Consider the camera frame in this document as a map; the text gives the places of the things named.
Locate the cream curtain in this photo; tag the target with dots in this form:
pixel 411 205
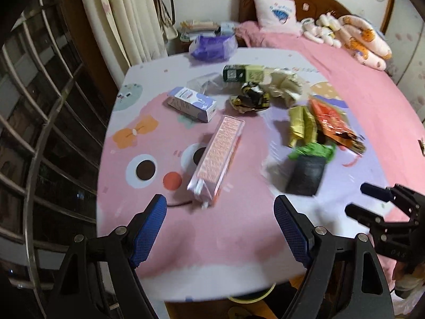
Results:
pixel 132 23

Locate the black and gold wrapper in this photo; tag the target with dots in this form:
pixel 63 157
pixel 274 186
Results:
pixel 252 98

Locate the black pouch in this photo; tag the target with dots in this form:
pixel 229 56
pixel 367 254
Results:
pixel 305 174

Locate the long pink box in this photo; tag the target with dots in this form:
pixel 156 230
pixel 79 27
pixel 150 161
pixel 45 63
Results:
pixel 219 156

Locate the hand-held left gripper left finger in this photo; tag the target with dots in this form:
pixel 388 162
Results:
pixel 149 229

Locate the orange red snack packet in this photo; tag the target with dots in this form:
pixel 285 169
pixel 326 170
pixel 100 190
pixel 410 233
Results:
pixel 335 124

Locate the white and purple box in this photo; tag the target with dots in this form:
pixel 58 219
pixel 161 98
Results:
pixel 191 104

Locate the yellow round basin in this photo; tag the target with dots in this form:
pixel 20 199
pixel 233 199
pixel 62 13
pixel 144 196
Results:
pixel 252 297

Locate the gold foil packet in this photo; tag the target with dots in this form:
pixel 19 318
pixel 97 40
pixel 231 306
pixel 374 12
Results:
pixel 300 124

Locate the white pillow with blue print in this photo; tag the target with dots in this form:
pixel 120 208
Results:
pixel 275 13

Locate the metal window grille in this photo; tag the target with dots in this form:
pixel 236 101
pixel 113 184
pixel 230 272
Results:
pixel 49 123

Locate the beige shoulder bag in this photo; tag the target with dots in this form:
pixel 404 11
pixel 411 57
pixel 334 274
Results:
pixel 167 16

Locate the stack of papers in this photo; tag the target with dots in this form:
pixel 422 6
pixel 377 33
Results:
pixel 202 26

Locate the green carton box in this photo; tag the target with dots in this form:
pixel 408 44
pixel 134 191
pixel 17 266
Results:
pixel 237 73

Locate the white plush toy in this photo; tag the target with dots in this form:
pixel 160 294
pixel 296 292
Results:
pixel 320 28

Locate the white paper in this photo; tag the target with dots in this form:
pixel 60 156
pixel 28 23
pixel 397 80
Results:
pixel 285 84

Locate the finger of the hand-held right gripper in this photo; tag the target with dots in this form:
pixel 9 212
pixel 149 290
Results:
pixel 360 214
pixel 373 190

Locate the orange patterned plush pillow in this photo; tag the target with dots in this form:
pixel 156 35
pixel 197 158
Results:
pixel 365 43

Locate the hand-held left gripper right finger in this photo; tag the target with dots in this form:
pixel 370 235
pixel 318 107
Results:
pixel 292 232

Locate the pink bedsheet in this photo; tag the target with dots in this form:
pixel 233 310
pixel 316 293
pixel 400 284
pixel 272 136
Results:
pixel 381 106

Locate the clear plastic wrapper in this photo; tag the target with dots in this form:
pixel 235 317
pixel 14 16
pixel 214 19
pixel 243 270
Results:
pixel 202 84

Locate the cartoon printed tablecloth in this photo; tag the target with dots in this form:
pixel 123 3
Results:
pixel 206 239

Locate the purple plastic bag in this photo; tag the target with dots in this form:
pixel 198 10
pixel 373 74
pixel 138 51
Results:
pixel 214 48

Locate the green crumpled wrapper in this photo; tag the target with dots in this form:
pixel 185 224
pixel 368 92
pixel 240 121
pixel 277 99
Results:
pixel 313 151

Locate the wooden headboard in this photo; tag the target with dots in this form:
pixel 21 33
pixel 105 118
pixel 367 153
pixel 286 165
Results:
pixel 318 0

